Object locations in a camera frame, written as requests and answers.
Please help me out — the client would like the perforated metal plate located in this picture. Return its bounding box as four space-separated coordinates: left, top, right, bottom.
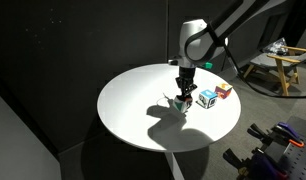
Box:
278 115 306 180

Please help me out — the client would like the blue white plush cube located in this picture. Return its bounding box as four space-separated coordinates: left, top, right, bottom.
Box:
196 89 219 110

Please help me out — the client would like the white table pedestal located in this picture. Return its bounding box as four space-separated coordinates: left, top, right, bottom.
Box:
164 151 186 180

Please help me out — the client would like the black green checkered plush cube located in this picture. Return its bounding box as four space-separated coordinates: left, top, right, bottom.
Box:
172 94 194 115

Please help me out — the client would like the orange purple plush cube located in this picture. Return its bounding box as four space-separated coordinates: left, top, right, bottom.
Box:
214 82 234 101

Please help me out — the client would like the wooden chair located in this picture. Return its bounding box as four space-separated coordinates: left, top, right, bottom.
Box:
242 38 306 101

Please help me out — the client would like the purple clamp with orange tip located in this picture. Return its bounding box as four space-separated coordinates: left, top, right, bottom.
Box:
271 121 306 149

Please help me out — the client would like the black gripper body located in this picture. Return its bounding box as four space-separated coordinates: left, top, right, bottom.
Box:
174 65 198 92

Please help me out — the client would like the crumpled plastic bag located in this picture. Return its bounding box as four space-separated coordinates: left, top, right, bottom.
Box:
262 37 291 56

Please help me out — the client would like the black spring clamp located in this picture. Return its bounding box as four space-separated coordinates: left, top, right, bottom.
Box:
222 148 251 175
247 123 277 145

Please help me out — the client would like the purple spring clamp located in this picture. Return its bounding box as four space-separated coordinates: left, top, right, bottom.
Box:
249 149 290 180

